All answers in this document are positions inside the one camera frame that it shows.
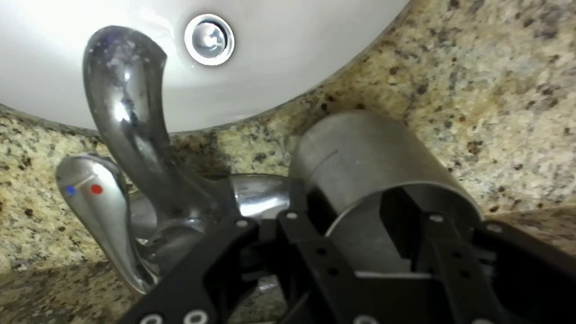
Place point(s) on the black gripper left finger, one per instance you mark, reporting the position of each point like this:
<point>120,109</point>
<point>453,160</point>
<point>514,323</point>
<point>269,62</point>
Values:
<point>313,259</point>

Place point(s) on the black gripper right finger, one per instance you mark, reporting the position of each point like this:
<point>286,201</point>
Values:
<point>511,277</point>

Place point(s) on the white sink basin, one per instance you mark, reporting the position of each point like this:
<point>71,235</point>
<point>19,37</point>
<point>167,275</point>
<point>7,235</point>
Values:
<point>282,55</point>

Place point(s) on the chrome faucet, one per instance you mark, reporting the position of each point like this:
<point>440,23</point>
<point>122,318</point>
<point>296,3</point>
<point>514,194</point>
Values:
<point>133,133</point>

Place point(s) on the silver metal cup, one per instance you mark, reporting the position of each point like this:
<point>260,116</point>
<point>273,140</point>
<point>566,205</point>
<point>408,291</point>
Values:
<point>361,156</point>

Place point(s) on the chrome sink drain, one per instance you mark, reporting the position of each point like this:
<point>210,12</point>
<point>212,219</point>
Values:
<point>210,39</point>

